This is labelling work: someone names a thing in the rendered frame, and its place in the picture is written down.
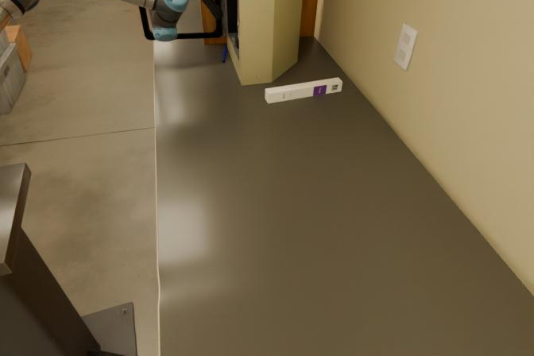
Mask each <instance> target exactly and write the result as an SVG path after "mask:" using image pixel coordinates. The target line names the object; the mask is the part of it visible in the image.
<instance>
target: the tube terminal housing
mask: <svg viewBox="0 0 534 356"><path fill-rule="evenodd" d="M301 10H302V0H239V21H238V37H239V61H238V58H237V55H236V53H235V51H234V48H233V45H232V44H231V41H230V38H229V36H228V30H227V37H226V38H227V48H228V51H229V53H230V57H231V59H232V61H233V64H234V67H235V70H236V72H237V74H238V78H239V80H240V82H241V85H242V86H244V85H251V84H259V83H271V82H273V81H274V80H275V79H277V78H278V77H279V76H280V75H282V74H283V73H284V72H286V71H287V70H288V69H289V68H290V67H291V66H293V65H294V64H295V63H296V62H297V60H298V49H299V39H300V20H301Z"/></svg>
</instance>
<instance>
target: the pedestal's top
mask: <svg viewBox="0 0 534 356"><path fill-rule="evenodd" d="M30 177H31V172H30V170H29V167H28V165H27V164H26V163H25V162H23V163H19V164H11V165H7V166H2V167H0V276H1V275H5V274H8V273H12V272H13V268H14V261H15V256H16V252H17V244H18V239H19V235H20V231H21V224H22V219H23V214H24V210H25V202H26V198H27V194H28V190H29V182H30Z"/></svg>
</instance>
